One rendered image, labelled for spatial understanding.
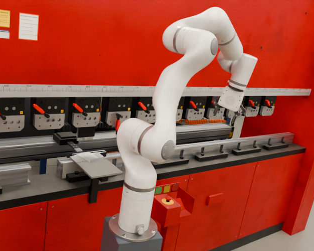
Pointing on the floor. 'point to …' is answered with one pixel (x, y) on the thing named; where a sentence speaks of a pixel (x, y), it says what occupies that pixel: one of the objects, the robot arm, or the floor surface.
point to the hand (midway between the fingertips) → (224, 117)
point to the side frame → (309, 129)
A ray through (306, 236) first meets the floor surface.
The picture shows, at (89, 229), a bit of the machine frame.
